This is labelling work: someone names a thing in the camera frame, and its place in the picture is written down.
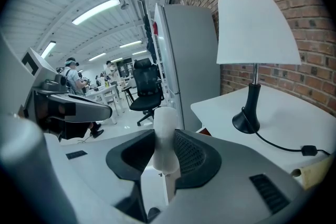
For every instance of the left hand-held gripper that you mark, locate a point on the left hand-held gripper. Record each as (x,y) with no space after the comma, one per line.
(39,65)

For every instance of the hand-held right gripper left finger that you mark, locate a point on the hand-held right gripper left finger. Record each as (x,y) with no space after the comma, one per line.
(99,178)

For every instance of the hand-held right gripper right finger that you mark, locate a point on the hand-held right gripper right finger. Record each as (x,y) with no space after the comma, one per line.
(231,186)

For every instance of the small white object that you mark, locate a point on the small white object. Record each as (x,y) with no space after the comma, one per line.
(165,136)

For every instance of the white table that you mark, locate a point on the white table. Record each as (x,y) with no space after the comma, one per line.
(105,91)

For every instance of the ceiling strip light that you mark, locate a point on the ceiling strip light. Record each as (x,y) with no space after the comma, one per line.
(130,44)
(95,11)
(48,49)
(97,57)

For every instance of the black office chair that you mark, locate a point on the black office chair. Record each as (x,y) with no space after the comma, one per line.
(145,86)

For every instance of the white desk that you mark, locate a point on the white desk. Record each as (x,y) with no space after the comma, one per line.
(283,118)

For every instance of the beige book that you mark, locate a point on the beige book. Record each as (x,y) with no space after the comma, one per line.
(317,171)

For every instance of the red fridge decoration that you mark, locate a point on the red fridge decoration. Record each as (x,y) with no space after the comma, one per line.
(155,28)

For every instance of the grey refrigerator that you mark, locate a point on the grey refrigerator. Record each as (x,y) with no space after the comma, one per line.
(194,60)

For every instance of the white shade black table lamp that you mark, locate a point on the white shade black table lamp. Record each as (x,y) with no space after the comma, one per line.
(252,29)

